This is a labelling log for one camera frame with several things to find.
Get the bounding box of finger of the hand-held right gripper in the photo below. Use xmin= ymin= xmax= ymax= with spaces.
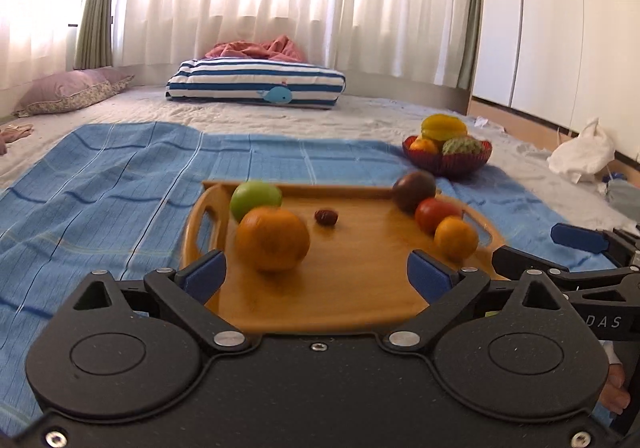
xmin=491 ymin=245 xmax=640 ymax=297
xmin=551 ymin=223 xmax=640 ymax=265

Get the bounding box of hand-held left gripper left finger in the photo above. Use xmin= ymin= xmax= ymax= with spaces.
xmin=72 ymin=249 xmax=251 ymax=354

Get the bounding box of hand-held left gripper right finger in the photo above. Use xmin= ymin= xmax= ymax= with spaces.
xmin=382 ymin=250 xmax=568 ymax=354

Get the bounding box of small orange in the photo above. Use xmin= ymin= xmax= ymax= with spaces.
xmin=434 ymin=217 xmax=479 ymax=261

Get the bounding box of red round fruit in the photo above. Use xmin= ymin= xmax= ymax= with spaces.
xmin=415 ymin=198 xmax=463 ymax=235

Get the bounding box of large orange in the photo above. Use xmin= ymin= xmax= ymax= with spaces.
xmin=235 ymin=207 xmax=311 ymax=273

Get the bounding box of wooden tray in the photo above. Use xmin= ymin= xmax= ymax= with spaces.
xmin=180 ymin=180 xmax=508 ymax=335

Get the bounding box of dark purple round fruit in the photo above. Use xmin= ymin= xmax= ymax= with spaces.
xmin=391 ymin=171 xmax=437 ymax=214

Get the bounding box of person's right hand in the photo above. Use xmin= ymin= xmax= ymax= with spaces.
xmin=597 ymin=364 xmax=632 ymax=418

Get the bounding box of grey cloth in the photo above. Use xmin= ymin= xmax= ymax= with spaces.
xmin=605 ymin=175 xmax=640 ymax=217

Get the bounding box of white plastic bag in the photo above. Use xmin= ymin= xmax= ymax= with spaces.
xmin=547 ymin=118 xmax=616 ymax=184

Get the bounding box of red fluted bowl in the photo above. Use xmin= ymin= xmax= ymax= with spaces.
xmin=402 ymin=135 xmax=493 ymax=179

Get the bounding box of blue checked cloth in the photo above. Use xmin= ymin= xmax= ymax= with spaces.
xmin=0 ymin=122 xmax=608 ymax=424

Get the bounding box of green custard apple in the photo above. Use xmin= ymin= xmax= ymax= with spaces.
xmin=441 ymin=136 xmax=485 ymax=158

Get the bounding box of orange tangerine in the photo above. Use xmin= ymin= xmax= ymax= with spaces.
xmin=409 ymin=138 xmax=440 ymax=157

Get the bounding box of yellow star fruit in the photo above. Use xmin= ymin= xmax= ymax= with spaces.
xmin=421 ymin=114 xmax=468 ymax=143

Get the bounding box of beige bed sheet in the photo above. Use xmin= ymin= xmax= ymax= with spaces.
xmin=0 ymin=85 xmax=640 ymax=231

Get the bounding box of blue striped whale pillow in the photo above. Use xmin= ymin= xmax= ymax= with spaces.
xmin=166 ymin=56 xmax=347 ymax=111

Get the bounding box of white wardrobe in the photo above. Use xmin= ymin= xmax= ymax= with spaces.
xmin=470 ymin=0 xmax=640 ymax=155

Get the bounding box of purple floral pillow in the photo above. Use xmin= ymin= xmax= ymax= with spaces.
xmin=12 ymin=68 xmax=135 ymax=118

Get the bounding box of pink crumpled blanket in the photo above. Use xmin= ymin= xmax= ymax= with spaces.
xmin=206 ymin=35 xmax=303 ymax=63

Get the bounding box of small pink cloth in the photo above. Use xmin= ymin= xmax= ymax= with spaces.
xmin=0 ymin=124 xmax=35 ymax=145

